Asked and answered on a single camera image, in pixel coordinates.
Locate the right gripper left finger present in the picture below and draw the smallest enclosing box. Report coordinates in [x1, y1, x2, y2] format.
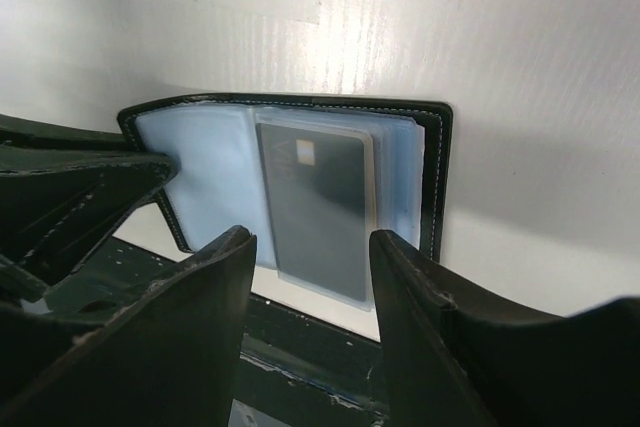
[1, 226, 257, 426]

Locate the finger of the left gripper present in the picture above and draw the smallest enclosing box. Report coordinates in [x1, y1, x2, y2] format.
[1, 116, 177, 297]

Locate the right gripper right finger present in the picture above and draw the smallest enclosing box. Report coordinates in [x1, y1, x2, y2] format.
[369, 230, 639, 426]

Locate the black leather card holder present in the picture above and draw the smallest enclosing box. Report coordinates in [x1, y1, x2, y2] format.
[118, 93, 453, 311]

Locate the dark credit card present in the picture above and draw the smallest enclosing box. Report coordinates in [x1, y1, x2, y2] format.
[256, 121, 376, 309]

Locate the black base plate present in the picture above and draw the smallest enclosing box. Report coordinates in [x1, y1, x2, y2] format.
[99, 236, 401, 427]

